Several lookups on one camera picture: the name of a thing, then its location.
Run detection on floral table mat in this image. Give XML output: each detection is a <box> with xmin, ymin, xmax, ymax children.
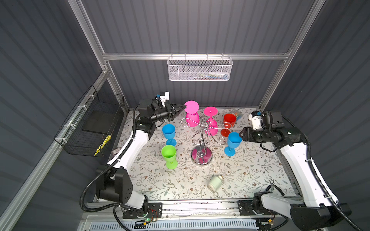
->
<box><xmin>129</xmin><ymin>112</ymin><xmax>295</xmax><ymax>200</ymax></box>

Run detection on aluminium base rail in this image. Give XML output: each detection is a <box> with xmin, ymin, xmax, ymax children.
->
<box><xmin>86</xmin><ymin>197</ymin><xmax>301</xmax><ymax>223</ymax></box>

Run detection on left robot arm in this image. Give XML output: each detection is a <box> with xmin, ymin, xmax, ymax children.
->
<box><xmin>95</xmin><ymin>99</ymin><xmax>186</xmax><ymax>210</ymax></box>

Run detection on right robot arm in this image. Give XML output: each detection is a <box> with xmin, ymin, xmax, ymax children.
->
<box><xmin>239</xmin><ymin>111</ymin><xmax>352</xmax><ymax>231</ymax></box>

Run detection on white mesh wall basket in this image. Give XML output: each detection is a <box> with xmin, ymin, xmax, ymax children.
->
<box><xmin>167</xmin><ymin>55</ymin><xmax>233</xmax><ymax>81</ymax></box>

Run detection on green wine glass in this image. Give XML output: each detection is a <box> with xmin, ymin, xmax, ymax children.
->
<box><xmin>161</xmin><ymin>145</ymin><xmax>178</xmax><ymax>169</ymax></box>

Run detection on pink wine glass right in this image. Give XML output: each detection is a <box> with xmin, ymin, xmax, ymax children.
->
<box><xmin>204</xmin><ymin>106</ymin><xmax>218</xmax><ymax>136</ymax></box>

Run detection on yellow black striped tool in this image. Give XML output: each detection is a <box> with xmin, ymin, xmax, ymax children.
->
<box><xmin>94</xmin><ymin>134</ymin><xmax>112</xmax><ymax>156</ymax></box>

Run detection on blue wine glass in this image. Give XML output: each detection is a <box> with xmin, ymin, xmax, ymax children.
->
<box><xmin>224</xmin><ymin>132</ymin><xmax>242</xmax><ymax>157</ymax></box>
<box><xmin>162</xmin><ymin>124</ymin><xmax>177</xmax><ymax>146</ymax></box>

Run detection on chrome wine glass rack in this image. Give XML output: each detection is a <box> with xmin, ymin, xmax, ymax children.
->
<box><xmin>181</xmin><ymin>118</ymin><xmax>226</xmax><ymax>167</ymax></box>

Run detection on pack of coloured markers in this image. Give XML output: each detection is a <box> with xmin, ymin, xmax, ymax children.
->
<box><xmin>232</xmin><ymin>111</ymin><xmax>243</xmax><ymax>121</ymax></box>

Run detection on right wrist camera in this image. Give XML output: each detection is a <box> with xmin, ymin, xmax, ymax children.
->
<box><xmin>249</xmin><ymin>111</ymin><xmax>263</xmax><ymax>130</ymax></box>

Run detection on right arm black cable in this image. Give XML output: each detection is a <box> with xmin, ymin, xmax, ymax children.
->
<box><xmin>283</xmin><ymin>115</ymin><xmax>359</xmax><ymax>231</ymax></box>

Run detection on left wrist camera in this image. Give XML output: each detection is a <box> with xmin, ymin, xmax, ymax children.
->
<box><xmin>155</xmin><ymin>91</ymin><xmax>170</xmax><ymax>108</ymax></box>

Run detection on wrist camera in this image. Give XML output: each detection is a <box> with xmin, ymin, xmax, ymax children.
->
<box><xmin>249</xmin><ymin>111</ymin><xmax>263</xmax><ymax>130</ymax></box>
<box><xmin>155</xmin><ymin>91</ymin><xmax>170</xmax><ymax>108</ymax></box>

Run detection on black wire wall basket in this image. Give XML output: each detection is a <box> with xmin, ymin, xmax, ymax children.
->
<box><xmin>55</xmin><ymin>86</ymin><xmax>126</xmax><ymax>157</ymax></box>

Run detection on pink wine glass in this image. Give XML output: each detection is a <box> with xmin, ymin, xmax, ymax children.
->
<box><xmin>185</xmin><ymin>101</ymin><xmax>199</xmax><ymax>128</ymax></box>
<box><xmin>204</xmin><ymin>106</ymin><xmax>218</xmax><ymax>136</ymax></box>

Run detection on red wine glass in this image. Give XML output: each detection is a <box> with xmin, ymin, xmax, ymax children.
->
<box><xmin>221</xmin><ymin>113</ymin><xmax>237</xmax><ymax>137</ymax></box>

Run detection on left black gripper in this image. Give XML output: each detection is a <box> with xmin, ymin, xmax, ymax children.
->
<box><xmin>149</xmin><ymin>102</ymin><xmax>185</xmax><ymax>125</ymax></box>

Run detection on pink wine glass left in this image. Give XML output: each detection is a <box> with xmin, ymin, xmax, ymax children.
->
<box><xmin>185</xmin><ymin>101</ymin><xmax>199</xmax><ymax>128</ymax></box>

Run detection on pliers black handles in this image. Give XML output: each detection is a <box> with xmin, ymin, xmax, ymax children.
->
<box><xmin>266</xmin><ymin>180</ymin><xmax>285</xmax><ymax>196</ymax></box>

